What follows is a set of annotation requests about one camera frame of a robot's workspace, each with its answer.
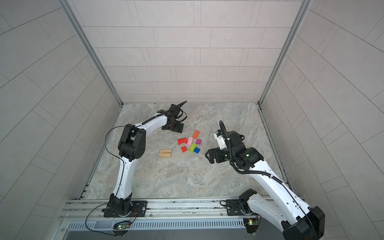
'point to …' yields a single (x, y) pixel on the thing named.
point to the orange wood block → (195, 134)
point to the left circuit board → (123, 226)
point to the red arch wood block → (182, 140)
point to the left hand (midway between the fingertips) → (179, 125)
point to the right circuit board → (250, 221)
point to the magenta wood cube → (198, 141)
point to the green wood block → (192, 147)
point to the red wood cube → (184, 149)
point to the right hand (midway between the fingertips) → (212, 153)
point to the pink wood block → (190, 140)
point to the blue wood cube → (197, 150)
